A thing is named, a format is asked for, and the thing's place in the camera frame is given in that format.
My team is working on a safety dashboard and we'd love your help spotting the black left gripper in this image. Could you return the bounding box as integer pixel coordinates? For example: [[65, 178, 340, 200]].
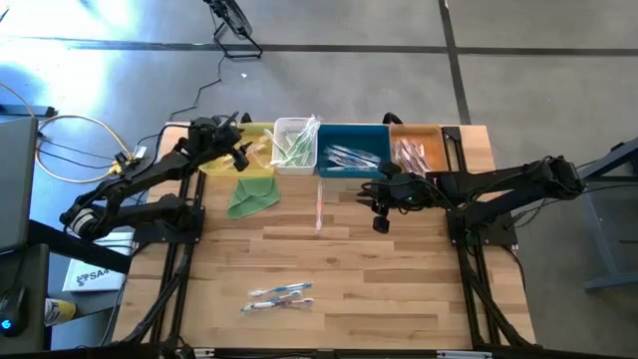
[[186, 117, 250, 174]]

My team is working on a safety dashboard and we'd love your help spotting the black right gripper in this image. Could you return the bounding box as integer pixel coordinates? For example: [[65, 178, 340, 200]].
[[356, 162, 440, 235]]

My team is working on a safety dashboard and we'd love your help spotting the green cloth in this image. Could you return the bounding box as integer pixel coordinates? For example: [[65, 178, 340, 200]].
[[226, 176, 282, 220]]

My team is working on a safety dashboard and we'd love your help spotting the yellow plastic tray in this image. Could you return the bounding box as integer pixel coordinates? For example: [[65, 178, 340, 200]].
[[198, 123, 276, 179]]

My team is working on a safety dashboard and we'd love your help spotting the blue plastic tray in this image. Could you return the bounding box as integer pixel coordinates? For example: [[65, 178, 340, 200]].
[[316, 124, 393, 180]]

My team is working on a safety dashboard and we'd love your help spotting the white perforated plastic basket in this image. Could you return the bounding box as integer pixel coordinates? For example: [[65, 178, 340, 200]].
[[271, 117, 319, 177]]

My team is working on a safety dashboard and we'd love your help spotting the orange plastic tray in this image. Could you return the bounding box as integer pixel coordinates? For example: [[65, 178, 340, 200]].
[[388, 124, 450, 174]]

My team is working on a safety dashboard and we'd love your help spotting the yellow black plug connector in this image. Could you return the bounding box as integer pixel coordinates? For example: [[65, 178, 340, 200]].
[[110, 152, 141, 177]]

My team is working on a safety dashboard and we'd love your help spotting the black floor fan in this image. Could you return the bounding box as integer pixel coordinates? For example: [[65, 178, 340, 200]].
[[202, 0, 264, 61]]

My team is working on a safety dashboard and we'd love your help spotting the black diagonal bar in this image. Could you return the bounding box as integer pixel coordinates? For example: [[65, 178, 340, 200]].
[[27, 218, 135, 275]]

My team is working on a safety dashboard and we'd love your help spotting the white printed box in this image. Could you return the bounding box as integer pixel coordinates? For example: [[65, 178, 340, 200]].
[[61, 230, 136, 293]]

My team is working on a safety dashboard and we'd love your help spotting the black flat bar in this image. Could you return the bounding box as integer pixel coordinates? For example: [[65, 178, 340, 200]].
[[0, 104, 59, 119]]

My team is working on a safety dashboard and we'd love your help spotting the yellow white can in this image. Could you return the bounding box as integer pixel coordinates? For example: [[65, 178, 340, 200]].
[[43, 297, 79, 328]]

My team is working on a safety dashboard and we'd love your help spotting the black device green light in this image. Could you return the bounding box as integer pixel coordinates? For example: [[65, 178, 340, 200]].
[[0, 286, 30, 338]]

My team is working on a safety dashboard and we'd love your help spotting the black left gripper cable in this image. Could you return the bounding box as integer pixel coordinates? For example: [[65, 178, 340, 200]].
[[211, 110, 241, 129]]

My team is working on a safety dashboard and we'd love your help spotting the black power cable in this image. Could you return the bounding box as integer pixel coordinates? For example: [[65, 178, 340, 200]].
[[135, 53, 226, 151]]

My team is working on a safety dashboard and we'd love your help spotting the black aluminium table frame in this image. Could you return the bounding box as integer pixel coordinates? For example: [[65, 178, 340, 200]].
[[441, 125, 537, 348], [113, 123, 208, 345]]

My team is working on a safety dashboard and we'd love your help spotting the yellow cable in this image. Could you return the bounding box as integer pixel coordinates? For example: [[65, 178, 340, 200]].
[[0, 82, 137, 184]]

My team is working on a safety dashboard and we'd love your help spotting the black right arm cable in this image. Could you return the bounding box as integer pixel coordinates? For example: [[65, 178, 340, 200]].
[[512, 183, 638, 228]]

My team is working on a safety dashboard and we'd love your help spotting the grey metal table frame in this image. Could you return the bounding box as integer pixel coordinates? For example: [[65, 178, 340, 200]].
[[565, 137, 638, 294]]

